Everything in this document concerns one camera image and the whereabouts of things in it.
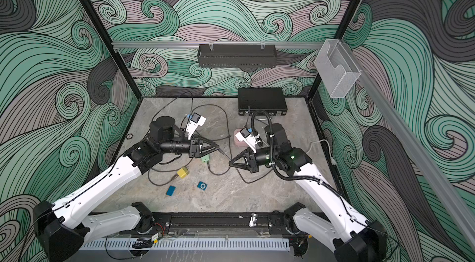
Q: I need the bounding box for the black briefcase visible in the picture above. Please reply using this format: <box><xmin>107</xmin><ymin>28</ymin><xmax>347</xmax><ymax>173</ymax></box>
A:
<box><xmin>237</xmin><ymin>88</ymin><xmax>288</xmax><ymax>116</ymax></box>

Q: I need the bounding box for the white slotted cable duct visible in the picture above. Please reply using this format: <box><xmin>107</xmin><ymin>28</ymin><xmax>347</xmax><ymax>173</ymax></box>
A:
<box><xmin>80</xmin><ymin>237</ymin><xmax>290</xmax><ymax>252</ymax></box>

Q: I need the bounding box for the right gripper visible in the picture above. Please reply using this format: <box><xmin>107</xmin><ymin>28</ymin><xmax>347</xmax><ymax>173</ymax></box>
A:
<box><xmin>230</xmin><ymin>145</ymin><xmax>279</xmax><ymax>174</ymax></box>

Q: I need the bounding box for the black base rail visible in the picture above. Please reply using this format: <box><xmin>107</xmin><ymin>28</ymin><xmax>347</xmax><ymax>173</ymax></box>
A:
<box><xmin>152</xmin><ymin>211</ymin><xmax>292</xmax><ymax>235</ymax></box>

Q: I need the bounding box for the blue mp3 player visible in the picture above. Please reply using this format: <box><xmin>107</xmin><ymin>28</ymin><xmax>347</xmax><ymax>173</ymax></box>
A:
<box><xmin>197</xmin><ymin>182</ymin><xmax>207</xmax><ymax>190</ymax></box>

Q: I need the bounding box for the grey cable of green charger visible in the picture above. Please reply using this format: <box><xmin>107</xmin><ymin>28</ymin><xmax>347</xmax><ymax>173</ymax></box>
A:
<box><xmin>190</xmin><ymin>104</ymin><xmax>234</xmax><ymax>176</ymax></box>

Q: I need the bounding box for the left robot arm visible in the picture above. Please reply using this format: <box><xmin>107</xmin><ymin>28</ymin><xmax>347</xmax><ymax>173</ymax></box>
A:
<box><xmin>33</xmin><ymin>113</ymin><xmax>220</xmax><ymax>262</ymax></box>

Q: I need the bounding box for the yellow charger cube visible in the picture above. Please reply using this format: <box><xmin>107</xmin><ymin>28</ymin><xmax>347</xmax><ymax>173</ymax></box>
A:
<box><xmin>176</xmin><ymin>167</ymin><xmax>189</xmax><ymax>179</ymax></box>

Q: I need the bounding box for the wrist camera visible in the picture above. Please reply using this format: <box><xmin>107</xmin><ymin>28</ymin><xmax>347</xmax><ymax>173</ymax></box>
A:
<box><xmin>185</xmin><ymin>112</ymin><xmax>206</xmax><ymax>140</ymax></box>
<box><xmin>245</xmin><ymin>127</ymin><xmax>260</xmax><ymax>152</ymax></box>

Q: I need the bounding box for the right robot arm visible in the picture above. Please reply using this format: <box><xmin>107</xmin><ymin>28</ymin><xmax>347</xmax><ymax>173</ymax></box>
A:
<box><xmin>229</xmin><ymin>123</ymin><xmax>388</xmax><ymax>262</ymax></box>

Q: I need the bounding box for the black wall shelf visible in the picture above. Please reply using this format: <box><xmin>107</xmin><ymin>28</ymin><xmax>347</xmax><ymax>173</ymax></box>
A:
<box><xmin>197</xmin><ymin>44</ymin><xmax>277</xmax><ymax>69</ymax></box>

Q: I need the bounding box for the green charger cube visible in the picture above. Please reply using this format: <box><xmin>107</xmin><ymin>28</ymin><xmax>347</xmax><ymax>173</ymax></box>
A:
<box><xmin>201</xmin><ymin>155</ymin><xmax>210</xmax><ymax>163</ymax></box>

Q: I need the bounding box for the pink power strip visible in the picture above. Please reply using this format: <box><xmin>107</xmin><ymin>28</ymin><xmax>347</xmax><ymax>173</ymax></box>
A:
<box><xmin>234</xmin><ymin>128</ymin><xmax>249</xmax><ymax>146</ymax></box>

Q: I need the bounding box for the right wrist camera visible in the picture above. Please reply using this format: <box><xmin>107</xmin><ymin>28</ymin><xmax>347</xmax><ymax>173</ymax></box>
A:
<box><xmin>245</xmin><ymin>127</ymin><xmax>260</xmax><ymax>152</ymax></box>

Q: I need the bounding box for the clear acrylic wall holder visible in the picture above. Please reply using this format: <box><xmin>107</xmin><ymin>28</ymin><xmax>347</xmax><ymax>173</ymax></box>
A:
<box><xmin>314</xmin><ymin>39</ymin><xmax>361</xmax><ymax>99</ymax></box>

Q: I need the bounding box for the grey cable of yellow charger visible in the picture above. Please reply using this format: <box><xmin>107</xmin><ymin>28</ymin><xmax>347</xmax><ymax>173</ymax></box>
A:
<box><xmin>147</xmin><ymin>154</ymin><xmax>194</xmax><ymax>187</ymax></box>

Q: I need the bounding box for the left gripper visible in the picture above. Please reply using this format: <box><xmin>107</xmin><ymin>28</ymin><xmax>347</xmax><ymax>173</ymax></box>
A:
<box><xmin>158</xmin><ymin>134</ymin><xmax>217</xmax><ymax>160</ymax></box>

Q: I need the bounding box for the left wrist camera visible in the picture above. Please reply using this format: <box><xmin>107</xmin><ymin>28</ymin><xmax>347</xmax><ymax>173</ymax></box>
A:
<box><xmin>185</xmin><ymin>112</ymin><xmax>206</xmax><ymax>140</ymax></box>

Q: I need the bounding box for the teal small block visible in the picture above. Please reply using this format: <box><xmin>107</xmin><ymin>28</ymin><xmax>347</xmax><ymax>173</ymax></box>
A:
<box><xmin>166</xmin><ymin>185</ymin><xmax>176</xmax><ymax>196</ymax></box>

